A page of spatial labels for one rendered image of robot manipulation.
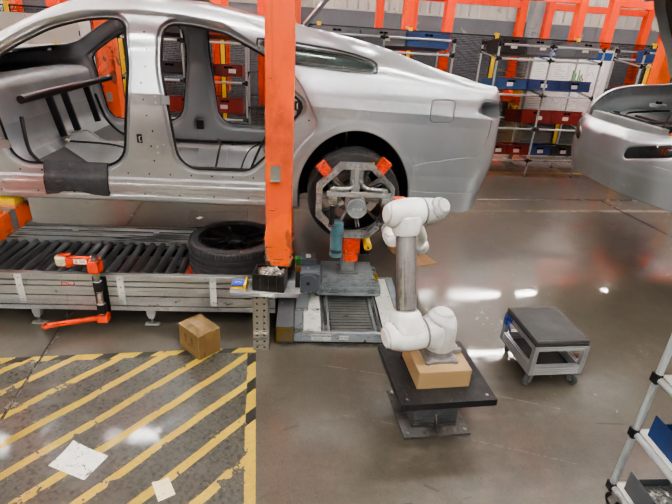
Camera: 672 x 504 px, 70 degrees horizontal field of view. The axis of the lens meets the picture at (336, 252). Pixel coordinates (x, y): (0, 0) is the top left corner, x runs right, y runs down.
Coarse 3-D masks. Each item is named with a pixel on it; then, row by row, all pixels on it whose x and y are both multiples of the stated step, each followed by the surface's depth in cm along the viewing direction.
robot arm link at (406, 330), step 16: (384, 208) 228; (400, 208) 222; (416, 208) 224; (400, 224) 224; (416, 224) 225; (400, 240) 228; (416, 240) 230; (400, 256) 230; (416, 256) 232; (400, 272) 231; (416, 272) 234; (400, 288) 233; (416, 288) 235; (400, 304) 234; (416, 304) 237; (400, 320) 233; (416, 320) 233; (384, 336) 237; (400, 336) 232; (416, 336) 234
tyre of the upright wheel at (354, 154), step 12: (324, 156) 345; (336, 156) 328; (348, 156) 327; (360, 156) 328; (372, 156) 329; (312, 180) 333; (396, 180) 337; (312, 192) 336; (396, 192) 340; (312, 204) 340; (312, 216) 345; (324, 228) 349
